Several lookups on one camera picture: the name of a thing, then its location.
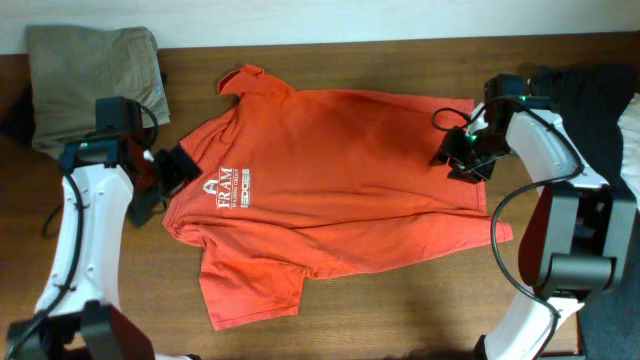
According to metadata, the folded olive green garment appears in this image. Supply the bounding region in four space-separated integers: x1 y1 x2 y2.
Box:
26 25 170 159

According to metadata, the dark garment at right edge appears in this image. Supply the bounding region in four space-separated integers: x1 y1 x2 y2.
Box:
529 64 639 360

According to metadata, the orange printed t-shirt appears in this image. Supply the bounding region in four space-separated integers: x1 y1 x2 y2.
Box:
163 65 513 330

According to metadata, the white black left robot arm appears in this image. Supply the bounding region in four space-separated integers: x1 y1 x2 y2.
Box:
6 97 201 360

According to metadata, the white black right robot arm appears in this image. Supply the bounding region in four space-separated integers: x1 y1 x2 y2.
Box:
432 71 637 359

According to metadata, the folded black garment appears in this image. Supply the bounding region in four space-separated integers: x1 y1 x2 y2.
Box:
0 73 168 146

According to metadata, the white cloth at right edge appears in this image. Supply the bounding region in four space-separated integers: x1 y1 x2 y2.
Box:
617 93 640 204

